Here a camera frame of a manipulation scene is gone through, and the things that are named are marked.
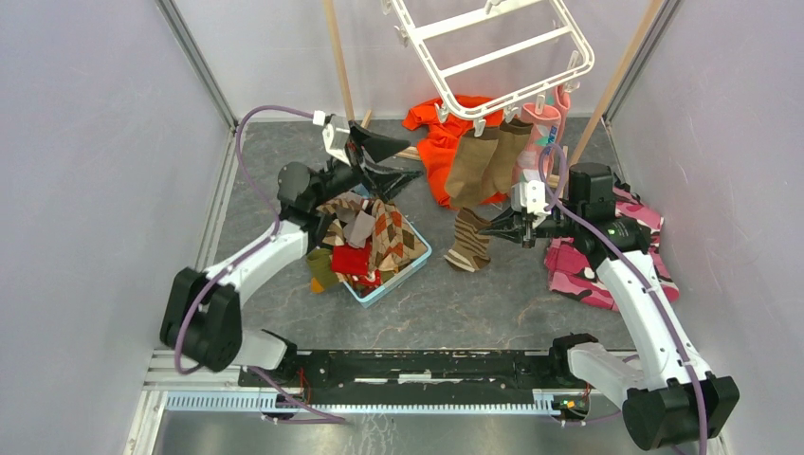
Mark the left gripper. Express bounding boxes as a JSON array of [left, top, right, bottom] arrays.
[[310, 120, 423, 209]]

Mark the brown beige striped sock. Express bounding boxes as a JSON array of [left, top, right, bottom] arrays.
[[444, 208, 490, 272]]

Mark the brown tan sock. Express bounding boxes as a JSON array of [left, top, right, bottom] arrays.
[[482, 118, 533, 199], [445, 128, 499, 209]]

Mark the pink sock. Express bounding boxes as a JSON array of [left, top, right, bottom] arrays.
[[547, 84, 572, 145], [512, 102, 562, 184]]

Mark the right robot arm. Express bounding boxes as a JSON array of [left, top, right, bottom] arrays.
[[483, 163, 740, 453]]

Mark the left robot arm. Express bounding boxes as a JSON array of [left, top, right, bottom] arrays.
[[159, 116, 421, 387]]

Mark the pile of socks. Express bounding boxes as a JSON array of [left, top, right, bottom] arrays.
[[305, 191, 431, 307]]

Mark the white clip hanger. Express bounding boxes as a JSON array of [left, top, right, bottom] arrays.
[[381, 0, 595, 131]]

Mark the wooden drying rack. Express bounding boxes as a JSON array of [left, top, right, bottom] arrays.
[[321, 0, 668, 190]]

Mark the orange shirt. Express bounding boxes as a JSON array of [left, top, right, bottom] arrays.
[[402, 98, 504, 209]]

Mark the pink camouflage backpack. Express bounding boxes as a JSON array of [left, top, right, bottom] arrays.
[[543, 182, 682, 312]]

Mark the argyle patterned sock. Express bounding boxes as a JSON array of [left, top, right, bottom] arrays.
[[370, 199, 428, 272]]

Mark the red sock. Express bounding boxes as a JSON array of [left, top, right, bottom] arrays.
[[331, 245, 371, 276]]

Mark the olive green striped sock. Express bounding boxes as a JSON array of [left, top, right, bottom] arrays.
[[305, 248, 340, 294]]

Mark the light blue basket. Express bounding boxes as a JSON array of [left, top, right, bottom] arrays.
[[340, 189, 432, 308]]

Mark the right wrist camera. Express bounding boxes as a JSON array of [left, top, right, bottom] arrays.
[[509, 180, 550, 219]]

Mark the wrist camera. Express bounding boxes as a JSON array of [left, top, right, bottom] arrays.
[[509, 180, 550, 219], [312, 110, 357, 167]]

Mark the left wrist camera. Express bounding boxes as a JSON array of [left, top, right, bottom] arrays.
[[312, 110, 357, 167]]

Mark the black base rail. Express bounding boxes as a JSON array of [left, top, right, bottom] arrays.
[[270, 350, 595, 410]]

